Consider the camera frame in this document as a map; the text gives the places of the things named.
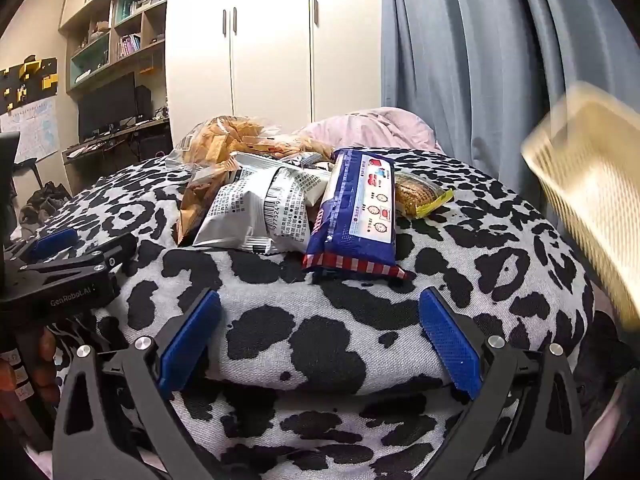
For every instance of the white wardrobe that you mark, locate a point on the white wardrobe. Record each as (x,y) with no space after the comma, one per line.
(270,40)

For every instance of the cream plastic basket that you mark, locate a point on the cream plastic basket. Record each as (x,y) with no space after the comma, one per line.
(595,180)

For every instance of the wooden wall bookshelf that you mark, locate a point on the wooden wall bookshelf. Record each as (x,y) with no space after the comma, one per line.
(100,25)

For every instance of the black pegboard with yellow bins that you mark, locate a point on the black pegboard with yellow bins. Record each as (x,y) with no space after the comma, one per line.
(25,82)

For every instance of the dark cloth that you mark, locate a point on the dark cloth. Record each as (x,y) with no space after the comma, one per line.
(605,355)

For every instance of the dark clothes pile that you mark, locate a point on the dark clothes pile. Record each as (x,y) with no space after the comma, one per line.
(47,200)

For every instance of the person's left hand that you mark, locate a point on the person's left hand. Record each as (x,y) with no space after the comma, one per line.
(46,347)

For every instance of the pink duvet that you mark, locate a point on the pink duvet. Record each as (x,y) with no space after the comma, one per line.
(370,127)

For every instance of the leopard print blanket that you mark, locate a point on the leopard print blanket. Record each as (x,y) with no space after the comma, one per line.
(310,340)

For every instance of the wall poster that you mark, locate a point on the wall poster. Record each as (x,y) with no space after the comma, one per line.
(37,130)

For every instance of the yellow-green cookie packet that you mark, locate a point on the yellow-green cookie packet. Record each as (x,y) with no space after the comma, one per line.
(415,195)

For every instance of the row of purple books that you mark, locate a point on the row of purple books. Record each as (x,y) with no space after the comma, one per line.
(130,46)

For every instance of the clear bag of orange chips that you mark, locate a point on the clear bag of orange chips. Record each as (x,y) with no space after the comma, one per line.
(195,200)

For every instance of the clear bag of square crackers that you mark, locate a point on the clear bag of square crackers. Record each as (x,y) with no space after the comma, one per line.
(220,135)

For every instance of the black office chair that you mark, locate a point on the black office chair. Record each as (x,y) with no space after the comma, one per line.
(9,152)

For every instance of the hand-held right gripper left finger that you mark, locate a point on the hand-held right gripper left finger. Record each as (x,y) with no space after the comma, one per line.
(192,340)

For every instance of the large silver snack packet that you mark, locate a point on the large silver snack packet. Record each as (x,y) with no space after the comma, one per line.
(250,215)

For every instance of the grey-blue curtain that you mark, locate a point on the grey-blue curtain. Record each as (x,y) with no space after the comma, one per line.
(475,50)

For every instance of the black computer monitor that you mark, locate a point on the black computer monitor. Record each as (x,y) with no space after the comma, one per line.
(107,107)

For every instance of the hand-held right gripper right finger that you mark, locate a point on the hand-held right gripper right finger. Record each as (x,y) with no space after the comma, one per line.
(450,345)

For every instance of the dark computer desk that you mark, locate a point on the dark computer desk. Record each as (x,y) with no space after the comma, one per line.
(145,140)

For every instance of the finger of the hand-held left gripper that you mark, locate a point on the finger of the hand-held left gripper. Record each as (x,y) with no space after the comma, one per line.
(55,243)
(117,255)

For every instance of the blue biscuit packet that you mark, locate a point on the blue biscuit packet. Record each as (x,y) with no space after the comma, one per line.
(355,210)

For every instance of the black desktop speaker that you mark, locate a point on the black desktop speaker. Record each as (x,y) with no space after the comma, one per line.
(143,101)

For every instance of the clear packet of orange snacks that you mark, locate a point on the clear packet of orange snacks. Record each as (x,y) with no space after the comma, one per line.
(295,146)

